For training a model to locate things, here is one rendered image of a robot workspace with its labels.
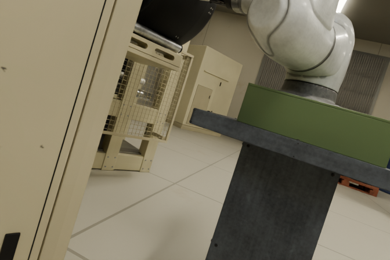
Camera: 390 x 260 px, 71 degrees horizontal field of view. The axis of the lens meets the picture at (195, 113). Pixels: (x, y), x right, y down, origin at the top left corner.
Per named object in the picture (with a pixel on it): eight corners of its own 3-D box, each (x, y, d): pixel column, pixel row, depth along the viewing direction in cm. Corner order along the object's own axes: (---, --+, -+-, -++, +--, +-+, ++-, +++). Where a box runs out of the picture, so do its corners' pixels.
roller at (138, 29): (123, 17, 112) (120, 12, 115) (118, 26, 113) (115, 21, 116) (184, 47, 136) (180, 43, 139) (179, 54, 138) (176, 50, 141)
